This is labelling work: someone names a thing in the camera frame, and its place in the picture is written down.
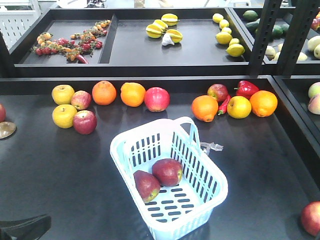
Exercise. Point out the pale peach back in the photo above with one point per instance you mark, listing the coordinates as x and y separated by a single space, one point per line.
314 89

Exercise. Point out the black shelf upright post right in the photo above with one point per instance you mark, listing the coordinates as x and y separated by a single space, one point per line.
287 64

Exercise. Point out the red apple far corner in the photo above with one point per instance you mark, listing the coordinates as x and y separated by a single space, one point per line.
2 113

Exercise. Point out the black upper display shelf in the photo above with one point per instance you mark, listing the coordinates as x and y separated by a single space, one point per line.
128 51

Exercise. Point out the orange far right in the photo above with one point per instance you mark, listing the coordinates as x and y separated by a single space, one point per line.
263 103

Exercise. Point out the small red chili pepper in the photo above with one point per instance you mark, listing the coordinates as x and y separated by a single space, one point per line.
222 109

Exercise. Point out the small pink apple back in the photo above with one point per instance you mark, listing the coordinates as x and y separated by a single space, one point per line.
81 100

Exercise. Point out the red bell pepper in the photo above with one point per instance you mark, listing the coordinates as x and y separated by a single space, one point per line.
246 89

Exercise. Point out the mango and apple pile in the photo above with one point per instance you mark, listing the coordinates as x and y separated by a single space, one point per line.
315 25

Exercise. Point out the pink red apple back row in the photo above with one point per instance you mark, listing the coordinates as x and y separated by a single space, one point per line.
156 99

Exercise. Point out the black wood produce display table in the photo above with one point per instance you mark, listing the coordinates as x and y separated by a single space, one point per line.
72 177

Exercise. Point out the pale peach front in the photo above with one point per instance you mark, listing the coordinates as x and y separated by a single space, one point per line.
314 105

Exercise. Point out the cherry tomato vine pile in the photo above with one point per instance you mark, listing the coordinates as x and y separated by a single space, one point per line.
74 48

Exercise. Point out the white garlic bulb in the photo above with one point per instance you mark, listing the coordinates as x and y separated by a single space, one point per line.
167 40

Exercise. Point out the orange middle right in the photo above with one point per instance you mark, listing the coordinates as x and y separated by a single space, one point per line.
204 108

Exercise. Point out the yellow starfruit pile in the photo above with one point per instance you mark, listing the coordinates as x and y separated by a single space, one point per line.
161 26

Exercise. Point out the orange back row left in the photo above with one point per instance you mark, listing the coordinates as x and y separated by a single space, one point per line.
104 93

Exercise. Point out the pale peach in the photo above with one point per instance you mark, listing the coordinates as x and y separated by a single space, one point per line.
314 105
314 89

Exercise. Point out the yellow apple back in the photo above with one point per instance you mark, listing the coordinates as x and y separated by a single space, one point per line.
62 94

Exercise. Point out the lemon pile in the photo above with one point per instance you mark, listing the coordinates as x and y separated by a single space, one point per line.
224 37

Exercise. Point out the black shelf upright post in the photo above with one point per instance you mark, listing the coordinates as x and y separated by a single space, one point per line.
264 32
287 64

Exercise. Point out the light blue plastic basket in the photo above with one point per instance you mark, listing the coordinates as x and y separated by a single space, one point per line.
178 210

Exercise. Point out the red green apple back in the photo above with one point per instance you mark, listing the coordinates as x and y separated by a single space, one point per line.
218 91

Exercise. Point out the dark red apple left group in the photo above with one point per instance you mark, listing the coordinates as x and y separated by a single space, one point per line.
84 122

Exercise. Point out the red yellow apple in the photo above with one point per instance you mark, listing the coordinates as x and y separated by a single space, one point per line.
310 218

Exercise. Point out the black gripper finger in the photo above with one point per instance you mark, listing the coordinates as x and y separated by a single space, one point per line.
25 229

